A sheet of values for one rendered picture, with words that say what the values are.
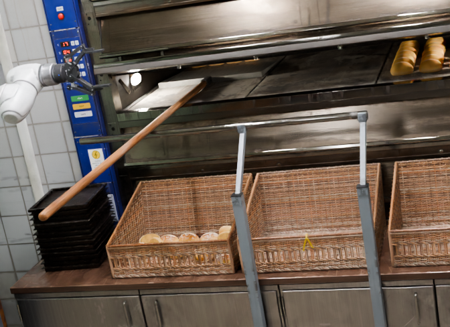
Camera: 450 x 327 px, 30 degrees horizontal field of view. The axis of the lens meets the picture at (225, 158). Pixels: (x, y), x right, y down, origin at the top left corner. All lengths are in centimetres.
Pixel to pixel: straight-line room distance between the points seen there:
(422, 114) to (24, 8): 184
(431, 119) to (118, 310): 155
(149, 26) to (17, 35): 65
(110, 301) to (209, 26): 125
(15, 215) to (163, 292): 111
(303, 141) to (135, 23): 91
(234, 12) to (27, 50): 102
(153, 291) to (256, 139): 81
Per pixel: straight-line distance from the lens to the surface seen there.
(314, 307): 339
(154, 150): 390
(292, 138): 370
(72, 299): 373
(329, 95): 363
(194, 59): 357
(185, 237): 377
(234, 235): 347
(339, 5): 355
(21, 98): 327
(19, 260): 446
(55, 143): 411
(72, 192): 280
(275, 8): 361
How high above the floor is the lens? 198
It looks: 16 degrees down
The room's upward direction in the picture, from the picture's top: 10 degrees counter-clockwise
